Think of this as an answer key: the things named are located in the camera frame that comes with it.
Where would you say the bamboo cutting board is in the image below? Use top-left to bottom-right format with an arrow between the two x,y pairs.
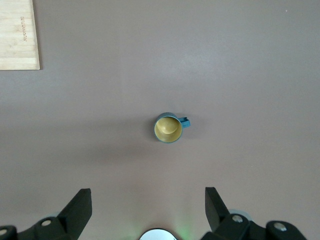
0,0 -> 41,71

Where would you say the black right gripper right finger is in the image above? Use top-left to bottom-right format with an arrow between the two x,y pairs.
201,186 -> 308,240

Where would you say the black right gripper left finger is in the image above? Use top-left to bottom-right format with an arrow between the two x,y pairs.
0,188 -> 93,240

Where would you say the teal cup yellow inside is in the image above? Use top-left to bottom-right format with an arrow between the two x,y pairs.
153,112 -> 192,145

